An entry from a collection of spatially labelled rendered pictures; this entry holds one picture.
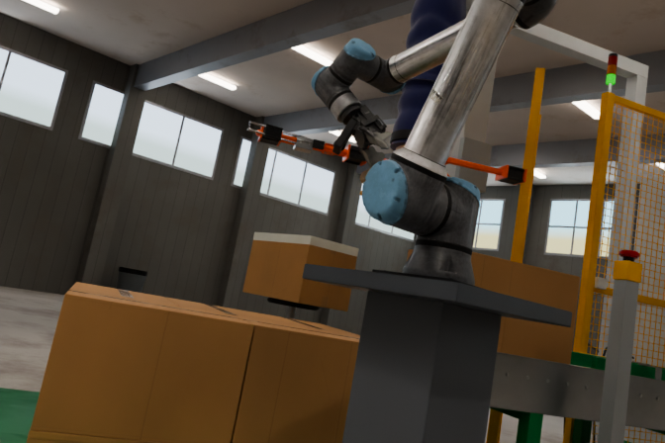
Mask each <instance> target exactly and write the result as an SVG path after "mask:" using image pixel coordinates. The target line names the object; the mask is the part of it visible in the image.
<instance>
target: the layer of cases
mask: <svg viewBox="0 0 665 443"><path fill-rule="evenodd" d="M359 339H360V335H358V334H354V333H351V332H348V331H344V330H341V329H337V328H334V327H331V326H327V325H324V324H320V323H315V322H309V321H304V320H299V319H293V318H287V317H281V316H275V315H270V314H264V313H258V312H252V311H246V310H236V309H230V308H224V307H218V306H212V305H207V304H201V303H195V302H189V301H183V300H177V299H172V298H165V297H161V296H155V295H149V294H144V293H138V292H132V291H126V290H120V289H114V288H109V287H103V286H97V285H91V284H85V283H79V282H76V283H75V284H74V285H73V286H72V287H71V288H70V289H69V290H68V291H67V292H66V294H65V295H64V298H63V302H62V306H61V310H60V314H59V318H58V322H57V326H56V330H55V334H54V338H53V342H52V345H51V349H50V352H49V356H48V360H47V367H46V371H45V375H44V379H43V383H42V387H41V391H40V395H39V399H38V402H37V406H36V410H35V414H34V418H33V422H32V426H31V430H36V431H46V432H56V433H67V434H77V435H88V436H98V437H109V438H119V439H130V440H140V441H150V442H160V443H342V438H343V432H344V426H345V421H346V415H347V410H348V404H349V398H350V392H351V386H352V380H353V374H354V369H355V363H356V357H357V351H358V345H359Z"/></svg>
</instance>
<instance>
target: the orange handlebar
mask: <svg viewBox="0 0 665 443"><path fill-rule="evenodd" d="M282 138H285V139H288V140H292V141H295V142H296V141H297V138H296V137H293V136H290V135H285V134H282ZM313 150H317V151H321V152H322V153H324V154H328V155H337V154H335V153H334V152H333V144H329V143H325V146H324V150H321V149H317V148H313ZM344 155H347V149H344V150H343V151H342V152H341V153H340V155H339V156H343V157H344ZM446 164H453V165H458V166H462V167H466V168H470V169H474V170H478V171H483V172H487V173H491V174H495V175H499V176H501V175H502V173H503V170H502V169H498V168H494V167H490V166H486V165H482V164H478V163H473V162H469V161H465V160H461V159H457V158H453V157H448V159H447V161H446V163H445V165H446Z"/></svg>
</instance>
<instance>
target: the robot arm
mask: <svg viewBox="0 0 665 443"><path fill-rule="evenodd" d="M556 2H557V0H474V2H473V4H472V6H471V8H470V10H469V12H468V14H467V16H466V18H465V19H464V20H462V21H460V22H458V23H456V24H455V25H453V26H451V27H449V28H447V29H445V30H443V31H441V32H439V33H438V34H436V35H434V36H432V37H430V38H428V39H426V40H424V41H422V42H421V43H419V44H416V45H414V46H412V47H410V48H408V49H406V50H405V51H403V52H401V53H399V54H397V55H393V56H391V57H390V58H388V59H383V58H381V57H380V56H378V55H376V52H375V50H374V48H373V47H372V46H371V45H370V44H367V43H366V42H365V41H363V40H361V39H351V40H350V41H349V42H348V43H347V44H346V45H345V46H344V47H343V50H342V51H341V52H340V53H339V55H338V56H337V57H336V58H335V60H334V61H333V62H332V64H331V65H330V66H324V67H322V68H320V69H319V70H318V71H317V72H316V73H315V75H314V76H313V78H312V83H311V84H312V88H313V89H314V91H315V93H316V95H317V96H319V97H320V99H321V100H322V101H323V102H324V104H325V105H326V106H327V108H328V109H329V110H330V111H331V113H332V114H333V115H334V117H335V118H336V119H337V121H338V122H340V123H344V124H345V125H346V126H345V128H344V129H343V131H342V132H341V134H340V135H339V137H338V139H337V140H336V141H335V142H334V143H333V150H332V152H334V153H335V154H337V155H340V153H341V152H342V151H343V150H344V149H345V146H346V144H347V142H348V141H349V139H350V138H351V136H352V135H353V137H354V140H355V142H356V143H357V145H358V148H359V150H360V152H361V154H362V156H363V157H364V159H365V160H366V162H367V163H368V164H369V166H370V167H371V168H370V170H369V171H368V173H367V175H366V177H365V179H366V181H365V182H363V186H362V202H363V206H364V207H365V210H366V212H367V213H368V215H369V216H371V217H373V218H374V219H376V220H378V221H380V222H382V223H384V224H386V225H390V226H393V227H396V228H399V229H402V230H405V231H407V232H410V233H413V234H416V235H417V238H416V243H415V248H414V251H413V253H412V254H411V256H410V258H409V259H408V261H407V263H406V264H405V266H404V268H403V272H402V273H408V274H417V275H425V276H433V277H441V278H451V279H454V280H457V281H460V282H464V283H467V284H470V285H473V286H475V278H474V273H473V269H472V264H471V255H472V249H473V243H474V237H475V231H476V225H477V219H478V213H479V209H480V191H479V189H478V188H477V187H476V186H475V185H473V184H472V183H470V182H468V181H466V180H463V179H460V178H457V177H448V176H447V173H446V170H445V163H446V161H447V159H448V157H449V155H450V153H451V150H452V148H453V146H454V145H455V143H456V141H457V139H458V137H459V135H460V133H461V131H462V129H463V127H464V125H465V123H466V121H467V119H468V117H469V115H470V113H471V111H472V109H473V107H474V104H475V102H476V100H477V98H478V96H479V94H480V92H481V90H482V88H483V86H484V84H485V82H486V80H487V78H488V76H489V74H490V72H491V70H492V68H493V66H494V64H495V62H496V60H497V58H498V55H499V53H500V51H501V49H502V47H503V45H504V43H505V41H506V39H507V37H508V35H509V33H510V31H512V30H514V29H516V28H521V29H524V30H528V29H530V28H532V27H534V26H536V25H537V24H539V23H541V22H542V21H543V20H544V19H545V18H546V17H547V16H548V15H549V14H550V12H551V11H552V10H553V8H554V6H555V4H556ZM441 64H443V66H442V69H441V70H440V72H439V74H438V76H437V78H436V80H435V82H434V84H433V86H432V88H431V91H430V93H429V95H428V97H427V100H426V102H425V104H424V106H423V108H422V110H421V113H420V115H419V117H418V119H417V121H416V123H415V125H414V127H413V129H412V131H411V133H410V135H409V138H408V140H407V142H406V144H405V146H404V147H402V148H400V149H397V150H394V151H393V153H392V155H391V157H390V159H386V160H383V159H384V158H385V154H384V153H383V152H377V151H376V150H375V148H374V147H373V146H370V145H372V144H374V145H375V144H376V145H377V146H379V147H380V148H381V149H389V146H388V145H387V143H386V142H385V140H386V139H387V138H388V137H389V136H390V135H391V133H390V132H386V133H385V130H386V129H385V128H387V126H386V125H385V124H384V122H383V121H382V120H381V119H380V118H379V116H378V115H375V116H374V115H373V114H372V112H371V111H370V110H369V109H368V107H367V106H366V105H363V106H361V103H360V102H359V101H358V99H357V98H356V97H355V96H354V95H353V93H352V92H351V91H350V89H349V87H350V86H351V85H352V83H353V82H354V81H355V80H356V79H357V78H358V79H360V80H361V81H364V82H366V83H368V84H370V85H371V86H373V87H375V88H377V89H379V90H380V91H381V92H383V93H387V94H390V95H393V94H396V93H398V92H400V91H401V90H402V89H403V88H404V86H405V84H406V82H407V81H408V80H410V79H412V78H414V77H416V76H418V75H420V74H422V73H424V72H426V71H428V70H430V69H433V68H435V67H437V66H439V65H441ZM378 119H379V120H380V121H381V122H382V124H383V125H382V124H381V122H380V121H379V120H378ZM368 146H369V147H368ZM367 147H368V148H367Z"/></svg>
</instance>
